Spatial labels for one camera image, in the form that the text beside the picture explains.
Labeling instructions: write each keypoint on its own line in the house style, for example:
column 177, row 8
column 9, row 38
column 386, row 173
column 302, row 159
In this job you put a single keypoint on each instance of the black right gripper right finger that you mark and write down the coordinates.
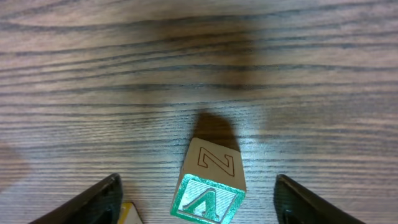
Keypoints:
column 295, row 204

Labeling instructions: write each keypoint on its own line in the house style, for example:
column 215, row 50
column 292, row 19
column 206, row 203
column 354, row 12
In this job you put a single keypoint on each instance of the white feather picture block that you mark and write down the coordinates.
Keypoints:
column 129, row 214

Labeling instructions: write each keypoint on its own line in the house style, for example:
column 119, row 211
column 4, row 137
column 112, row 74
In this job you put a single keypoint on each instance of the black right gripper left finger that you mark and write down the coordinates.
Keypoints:
column 99, row 204

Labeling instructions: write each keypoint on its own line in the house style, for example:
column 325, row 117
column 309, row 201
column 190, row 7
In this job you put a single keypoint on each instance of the green A letter block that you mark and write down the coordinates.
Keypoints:
column 211, row 186

